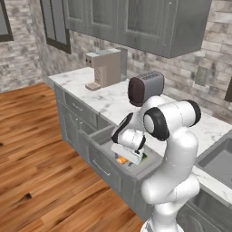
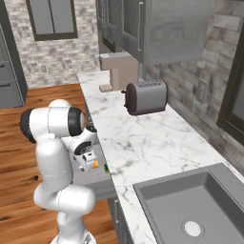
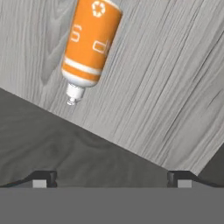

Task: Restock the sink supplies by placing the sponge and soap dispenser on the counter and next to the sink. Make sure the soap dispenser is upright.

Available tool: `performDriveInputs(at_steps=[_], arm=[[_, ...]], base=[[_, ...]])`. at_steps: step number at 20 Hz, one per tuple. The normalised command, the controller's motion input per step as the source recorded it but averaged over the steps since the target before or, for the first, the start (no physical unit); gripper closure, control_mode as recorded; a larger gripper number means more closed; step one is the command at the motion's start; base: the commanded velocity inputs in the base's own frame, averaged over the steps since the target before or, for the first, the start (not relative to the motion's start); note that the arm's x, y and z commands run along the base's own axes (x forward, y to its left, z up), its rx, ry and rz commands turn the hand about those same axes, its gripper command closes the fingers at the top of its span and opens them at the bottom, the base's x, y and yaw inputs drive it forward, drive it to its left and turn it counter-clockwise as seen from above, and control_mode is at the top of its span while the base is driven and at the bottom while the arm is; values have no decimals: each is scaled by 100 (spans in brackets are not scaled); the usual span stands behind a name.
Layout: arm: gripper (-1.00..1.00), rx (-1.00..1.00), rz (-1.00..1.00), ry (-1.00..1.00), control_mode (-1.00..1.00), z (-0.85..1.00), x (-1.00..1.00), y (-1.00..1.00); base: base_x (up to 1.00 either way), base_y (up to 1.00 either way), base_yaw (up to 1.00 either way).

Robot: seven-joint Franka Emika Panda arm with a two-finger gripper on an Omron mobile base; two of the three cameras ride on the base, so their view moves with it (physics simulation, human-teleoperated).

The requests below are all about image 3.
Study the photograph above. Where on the orange soap dispenser bottle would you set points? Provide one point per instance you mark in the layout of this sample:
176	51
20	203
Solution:
89	40

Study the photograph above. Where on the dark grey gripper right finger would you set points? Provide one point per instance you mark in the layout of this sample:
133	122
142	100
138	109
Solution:
182	176

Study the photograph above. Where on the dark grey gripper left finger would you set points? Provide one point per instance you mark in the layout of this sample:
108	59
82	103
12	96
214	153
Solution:
43	176

